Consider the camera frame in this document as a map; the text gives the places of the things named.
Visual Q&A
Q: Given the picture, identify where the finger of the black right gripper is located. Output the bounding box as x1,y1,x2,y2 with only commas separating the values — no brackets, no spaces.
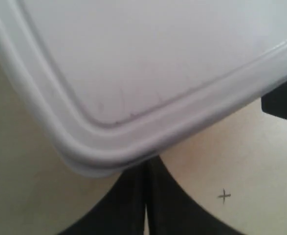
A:
261,82,287,120

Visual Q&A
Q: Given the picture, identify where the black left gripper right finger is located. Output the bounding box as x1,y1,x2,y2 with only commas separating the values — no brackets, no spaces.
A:
147,156,234,235

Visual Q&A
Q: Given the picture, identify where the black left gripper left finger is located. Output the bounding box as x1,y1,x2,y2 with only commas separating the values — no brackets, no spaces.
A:
59,163,146,235

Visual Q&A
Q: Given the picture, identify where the white lidded plastic container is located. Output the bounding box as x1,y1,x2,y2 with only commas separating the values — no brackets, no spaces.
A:
0,0,287,177

